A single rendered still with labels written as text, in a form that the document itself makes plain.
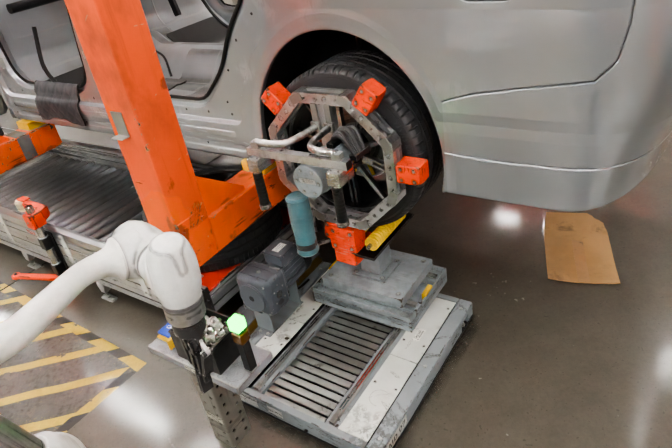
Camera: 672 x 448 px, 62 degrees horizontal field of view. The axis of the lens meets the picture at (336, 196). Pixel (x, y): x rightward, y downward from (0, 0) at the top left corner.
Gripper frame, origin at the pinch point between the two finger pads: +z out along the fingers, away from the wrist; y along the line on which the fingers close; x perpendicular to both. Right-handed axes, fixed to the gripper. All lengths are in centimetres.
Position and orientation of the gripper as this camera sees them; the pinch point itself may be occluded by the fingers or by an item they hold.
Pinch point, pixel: (204, 378)
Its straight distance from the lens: 147.8
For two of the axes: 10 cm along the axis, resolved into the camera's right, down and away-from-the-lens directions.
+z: 0.8, 8.6, 5.0
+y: 7.1, 3.0, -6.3
